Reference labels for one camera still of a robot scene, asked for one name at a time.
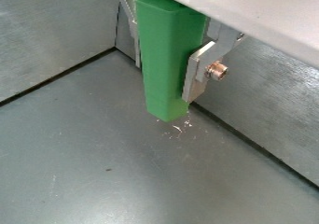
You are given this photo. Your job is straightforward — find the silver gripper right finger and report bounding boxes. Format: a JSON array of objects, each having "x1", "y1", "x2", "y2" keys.
[{"x1": 182, "y1": 19, "x2": 246, "y2": 104}]

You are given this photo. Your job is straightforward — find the green hexagon peg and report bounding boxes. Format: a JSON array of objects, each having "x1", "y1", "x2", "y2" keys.
[{"x1": 136, "y1": 0, "x2": 207, "y2": 121}]

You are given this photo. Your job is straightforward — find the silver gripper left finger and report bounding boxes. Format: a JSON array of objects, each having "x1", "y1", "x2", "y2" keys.
[{"x1": 120, "y1": 0, "x2": 140, "y2": 67}]

